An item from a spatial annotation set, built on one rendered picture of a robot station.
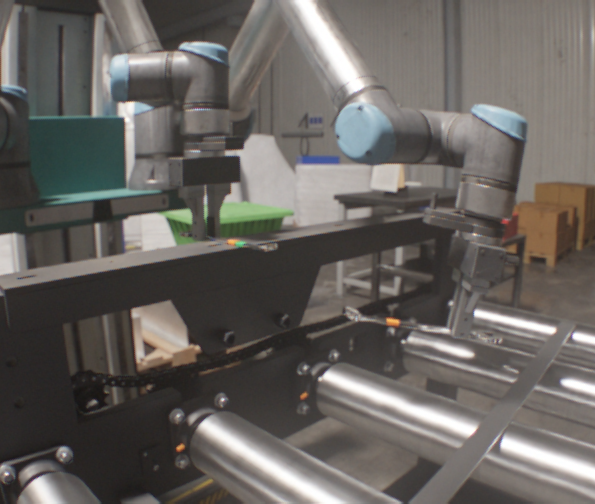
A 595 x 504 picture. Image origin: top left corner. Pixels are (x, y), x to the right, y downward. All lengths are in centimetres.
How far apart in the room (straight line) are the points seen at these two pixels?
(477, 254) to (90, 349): 123
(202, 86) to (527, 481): 83
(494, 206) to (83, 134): 108
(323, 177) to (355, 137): 696
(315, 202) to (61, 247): 640
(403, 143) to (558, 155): 1049
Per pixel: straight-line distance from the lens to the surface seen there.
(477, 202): 78
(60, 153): 144
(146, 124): 143
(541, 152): 1136
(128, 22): 112
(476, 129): 80
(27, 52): 147
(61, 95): 154
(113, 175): 151
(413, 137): 79
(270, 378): 102
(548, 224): 648
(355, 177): 779
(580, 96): 1117
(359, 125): 76
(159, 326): 307
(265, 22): 128
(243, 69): 136
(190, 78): 93
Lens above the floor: 134
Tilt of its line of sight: 12 degrees down
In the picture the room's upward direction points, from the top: straight up
